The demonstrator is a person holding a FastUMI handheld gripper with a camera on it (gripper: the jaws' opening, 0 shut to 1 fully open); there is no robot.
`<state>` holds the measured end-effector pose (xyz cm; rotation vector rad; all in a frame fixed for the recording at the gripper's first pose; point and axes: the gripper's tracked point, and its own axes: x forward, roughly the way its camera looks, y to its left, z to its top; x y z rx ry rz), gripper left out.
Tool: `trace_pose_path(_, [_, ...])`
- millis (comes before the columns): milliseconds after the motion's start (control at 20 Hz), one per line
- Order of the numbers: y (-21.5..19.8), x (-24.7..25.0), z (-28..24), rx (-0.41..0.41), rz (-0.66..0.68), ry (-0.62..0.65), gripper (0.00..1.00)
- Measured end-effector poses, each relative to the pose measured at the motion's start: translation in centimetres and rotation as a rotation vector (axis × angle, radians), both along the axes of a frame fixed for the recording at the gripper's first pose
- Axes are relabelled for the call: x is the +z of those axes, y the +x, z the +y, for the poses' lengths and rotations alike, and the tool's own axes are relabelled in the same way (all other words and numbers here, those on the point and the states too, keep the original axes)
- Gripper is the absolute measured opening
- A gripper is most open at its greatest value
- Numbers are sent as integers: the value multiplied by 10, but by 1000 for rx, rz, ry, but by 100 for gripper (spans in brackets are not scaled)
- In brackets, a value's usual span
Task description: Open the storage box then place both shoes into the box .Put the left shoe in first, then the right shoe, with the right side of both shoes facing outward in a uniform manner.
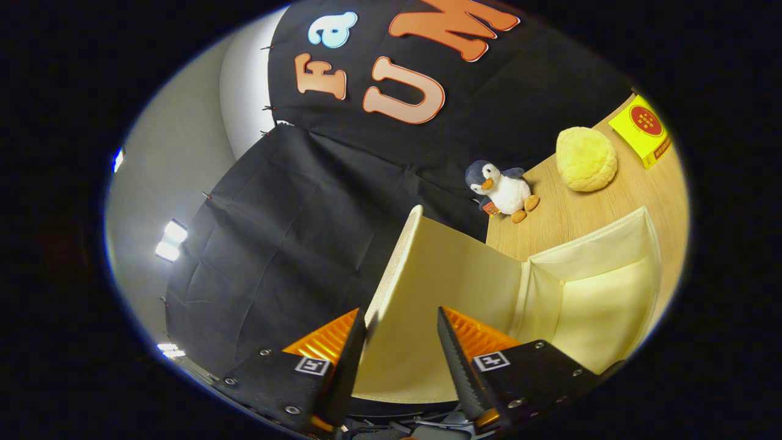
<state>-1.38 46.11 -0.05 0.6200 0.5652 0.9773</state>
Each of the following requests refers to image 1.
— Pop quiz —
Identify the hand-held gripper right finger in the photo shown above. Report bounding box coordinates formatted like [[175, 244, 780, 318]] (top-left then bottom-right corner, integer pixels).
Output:
[[437, 307, 624, 435]]

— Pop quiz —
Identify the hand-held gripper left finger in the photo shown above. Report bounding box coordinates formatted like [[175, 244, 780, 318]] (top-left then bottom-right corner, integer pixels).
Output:
[[214, 307, 367, 436]]

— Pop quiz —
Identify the beige fabric storage box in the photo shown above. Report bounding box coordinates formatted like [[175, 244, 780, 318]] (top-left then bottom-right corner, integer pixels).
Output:
[[351, 205, 663, 405]]

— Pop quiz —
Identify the penguin plush toy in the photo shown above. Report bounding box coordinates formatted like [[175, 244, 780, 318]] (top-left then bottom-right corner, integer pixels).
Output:
[[465, 160, 540, 224]]

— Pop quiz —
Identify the yellow round plush cushion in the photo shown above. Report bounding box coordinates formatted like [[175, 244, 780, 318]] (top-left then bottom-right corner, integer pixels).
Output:
[[555, 126, 618, 193]]

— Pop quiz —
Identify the yellow book with red circle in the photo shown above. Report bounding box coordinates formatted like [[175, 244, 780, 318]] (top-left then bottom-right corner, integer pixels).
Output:
[[608, 95, 673, 170]]

